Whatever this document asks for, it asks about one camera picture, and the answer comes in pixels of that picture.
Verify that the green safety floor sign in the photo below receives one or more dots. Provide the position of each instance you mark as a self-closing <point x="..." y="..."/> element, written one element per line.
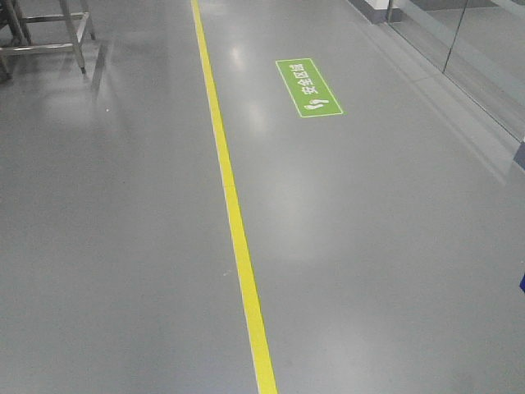
<point x="307" y="88"/>

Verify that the glass partition wall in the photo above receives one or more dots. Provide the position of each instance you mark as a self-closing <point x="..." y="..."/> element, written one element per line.
<point x="479" y="45"/>

